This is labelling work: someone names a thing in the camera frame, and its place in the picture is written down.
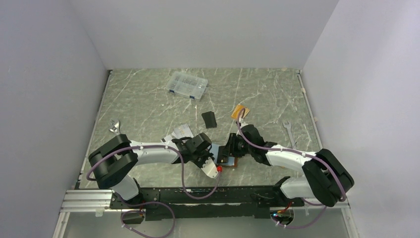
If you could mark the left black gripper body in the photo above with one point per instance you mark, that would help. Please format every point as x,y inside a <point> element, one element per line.
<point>199,158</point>

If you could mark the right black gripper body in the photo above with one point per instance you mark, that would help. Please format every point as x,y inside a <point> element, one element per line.
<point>240,148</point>

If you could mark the brown leather card holder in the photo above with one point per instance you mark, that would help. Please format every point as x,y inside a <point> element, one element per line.
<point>214,150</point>

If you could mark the silver credit card stack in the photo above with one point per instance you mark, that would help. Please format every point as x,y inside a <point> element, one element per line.
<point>179,132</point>

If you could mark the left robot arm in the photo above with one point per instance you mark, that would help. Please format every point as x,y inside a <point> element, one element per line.
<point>112,162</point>

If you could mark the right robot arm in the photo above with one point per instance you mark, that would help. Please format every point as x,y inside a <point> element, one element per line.
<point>324,177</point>

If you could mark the orange credit card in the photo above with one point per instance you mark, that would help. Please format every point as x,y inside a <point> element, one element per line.
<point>239,113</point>

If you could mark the black credit card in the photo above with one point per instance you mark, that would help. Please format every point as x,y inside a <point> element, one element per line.
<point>209,119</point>

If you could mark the silver open-end wrench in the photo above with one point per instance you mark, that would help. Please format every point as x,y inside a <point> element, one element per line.
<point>288,127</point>

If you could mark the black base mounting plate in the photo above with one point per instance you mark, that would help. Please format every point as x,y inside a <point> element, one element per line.
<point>226,201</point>

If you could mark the clear plastic screw box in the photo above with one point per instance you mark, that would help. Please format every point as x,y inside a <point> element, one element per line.
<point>187,86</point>

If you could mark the red adjustable wrench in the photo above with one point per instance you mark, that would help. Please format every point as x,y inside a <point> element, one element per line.
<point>114,126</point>

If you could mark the aluminium frame rail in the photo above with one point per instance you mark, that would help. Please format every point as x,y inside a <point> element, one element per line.
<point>95,201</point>

